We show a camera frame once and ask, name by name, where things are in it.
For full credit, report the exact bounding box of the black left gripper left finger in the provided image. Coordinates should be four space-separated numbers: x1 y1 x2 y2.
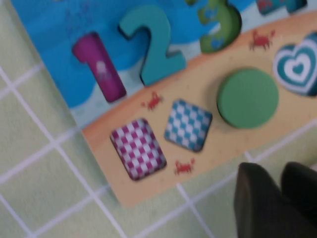
234 162 305 238

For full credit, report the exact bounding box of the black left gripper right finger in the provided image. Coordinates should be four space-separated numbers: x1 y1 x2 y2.
281 161 317 238

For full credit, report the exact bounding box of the teal wooden number two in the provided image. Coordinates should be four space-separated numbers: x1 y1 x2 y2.
117 4 188 87

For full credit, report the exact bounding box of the green wooden circle piece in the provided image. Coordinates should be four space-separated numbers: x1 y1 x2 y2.
215 68 280 129

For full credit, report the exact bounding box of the wooden number puzzle board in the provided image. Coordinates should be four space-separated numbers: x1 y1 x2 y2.
9 0 317 208

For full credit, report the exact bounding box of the green checked tablecloth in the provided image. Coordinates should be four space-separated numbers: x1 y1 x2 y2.
0 0 317 238

